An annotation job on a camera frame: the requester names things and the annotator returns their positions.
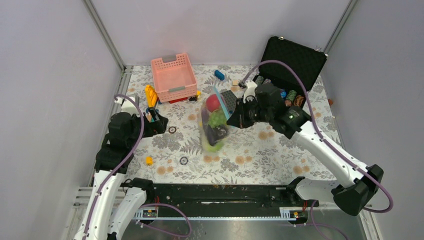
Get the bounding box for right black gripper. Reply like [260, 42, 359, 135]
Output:
[227, 96, 273, 129]

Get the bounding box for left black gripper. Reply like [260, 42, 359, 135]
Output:
[128, 106, 168, 147]

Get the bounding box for clear zip top bag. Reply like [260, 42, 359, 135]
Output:
[198, 88, 237, 153]

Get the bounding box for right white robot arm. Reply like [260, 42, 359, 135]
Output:
[227, 81, 384, 216]

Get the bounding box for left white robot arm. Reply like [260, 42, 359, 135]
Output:
[74, 110, 169, 240]

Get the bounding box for green fake grapes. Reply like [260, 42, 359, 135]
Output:
[207, 109, 227, 128]

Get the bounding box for purple fake eggplant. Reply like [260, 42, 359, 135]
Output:
[203, 125, 229, 146]

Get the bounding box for red fake apple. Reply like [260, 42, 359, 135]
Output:
[205, 94, 221, 113]

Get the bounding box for grey lego baseplate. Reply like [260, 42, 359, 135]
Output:
[221, 90, 238, 115]

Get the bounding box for small yellow toy piece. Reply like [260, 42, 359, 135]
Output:
[145, 156, 154, 166]

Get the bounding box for yellow toy block stack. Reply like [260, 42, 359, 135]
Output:
[144, 84, 159, 108]

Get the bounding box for blue toy brick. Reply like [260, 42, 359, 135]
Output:
[214, 70, 225, 81]

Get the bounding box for red toy brick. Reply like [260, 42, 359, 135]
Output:
[169, 97, 188, 104]

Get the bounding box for pink plastic basket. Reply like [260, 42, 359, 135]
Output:
[150, 53, 198, 103]

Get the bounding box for black poker chip case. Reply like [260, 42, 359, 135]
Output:
[253, 36, 328, 107]

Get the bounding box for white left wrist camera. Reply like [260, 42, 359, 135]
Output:
[114, 94, 140, 117]

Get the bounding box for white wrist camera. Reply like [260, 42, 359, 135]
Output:
[240, 80, 258, 104]
[114, 94, 140, 117]

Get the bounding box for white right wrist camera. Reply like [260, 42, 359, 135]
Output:
[240, 80, 258, 104]

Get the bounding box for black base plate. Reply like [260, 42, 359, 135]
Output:
[122, 178, 320, 220]

